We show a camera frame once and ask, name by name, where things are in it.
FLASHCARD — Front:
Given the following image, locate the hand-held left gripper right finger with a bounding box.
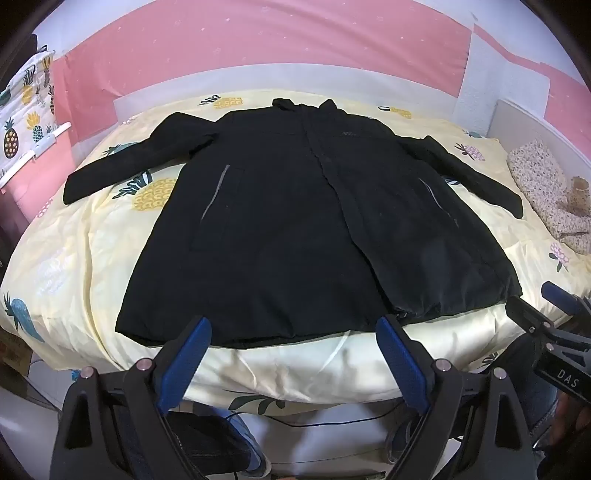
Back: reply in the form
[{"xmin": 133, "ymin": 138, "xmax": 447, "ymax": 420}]
[{"xmin": 375, "ymin": 314, "xmax": 544, "ymax": 480}]

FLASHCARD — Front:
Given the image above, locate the white headboard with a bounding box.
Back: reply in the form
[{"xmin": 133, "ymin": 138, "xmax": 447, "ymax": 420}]
[{"xmin": 493, "ymin": 98, "xmax": 591, "ymax": 188}]

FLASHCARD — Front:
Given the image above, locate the person's right hand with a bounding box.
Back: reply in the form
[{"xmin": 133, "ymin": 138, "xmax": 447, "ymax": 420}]
[{"xmin": 547, "ymin": 392, "xmax": 591, "ymax": 462}]

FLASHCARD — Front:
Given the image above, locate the small brown plush toy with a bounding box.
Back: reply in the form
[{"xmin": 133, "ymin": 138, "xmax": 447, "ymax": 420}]
[{"xmin": 556, "ymin": 175, "xmax": 591, "ymax": 215}]

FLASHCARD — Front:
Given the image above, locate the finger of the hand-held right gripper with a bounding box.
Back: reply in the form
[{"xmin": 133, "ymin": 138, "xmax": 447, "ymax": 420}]
[
  {"xmin": 540, "ymin": 281, "xmax": 591, "ymax": 324},
  {"xmin": 505, "ymin": 295, "xmax": 557, "ymax": 340}
]

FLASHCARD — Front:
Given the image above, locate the white pineapple print cloth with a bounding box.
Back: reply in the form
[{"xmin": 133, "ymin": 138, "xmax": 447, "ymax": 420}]
[{"xmin": 0, "ymin": 45, "xmax": 58, "ymax": 183}]

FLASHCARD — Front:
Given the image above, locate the person's jeans leg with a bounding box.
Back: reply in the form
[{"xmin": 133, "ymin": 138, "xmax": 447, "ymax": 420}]
[{"xmin": 501, "ymin": 339, "xmax": 561, "ymax": 432}]

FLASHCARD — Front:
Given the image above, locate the black cable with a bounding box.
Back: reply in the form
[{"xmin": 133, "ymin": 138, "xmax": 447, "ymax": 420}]
[{"xmin": 231, "ymin": 411, "xmax": 393, "ymax": 428}]

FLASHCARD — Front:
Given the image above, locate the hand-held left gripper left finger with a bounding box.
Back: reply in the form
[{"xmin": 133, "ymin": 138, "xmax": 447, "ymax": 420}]
[{"xmin": 52, "ymin": 316, "xmax": 213, "ymax": 480}]

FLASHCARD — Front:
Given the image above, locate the yellow pineapple print bed sheet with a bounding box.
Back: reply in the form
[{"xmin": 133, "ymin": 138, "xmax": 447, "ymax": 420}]
[{"xmin": 0, "ymin": 90, "xmax": 591, "ymax": 411}]

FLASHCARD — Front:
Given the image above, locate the black long coat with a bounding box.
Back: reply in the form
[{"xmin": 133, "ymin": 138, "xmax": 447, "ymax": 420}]
[{"xmin": 63, "ymin": 97, "xmax": 525, "ymax": 350}]

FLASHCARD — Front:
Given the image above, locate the floral pillow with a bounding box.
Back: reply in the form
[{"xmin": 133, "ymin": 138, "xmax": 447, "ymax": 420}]
[{"xmin": 507, "ymin": 138, "xmax": 591, "ymax": 256}]

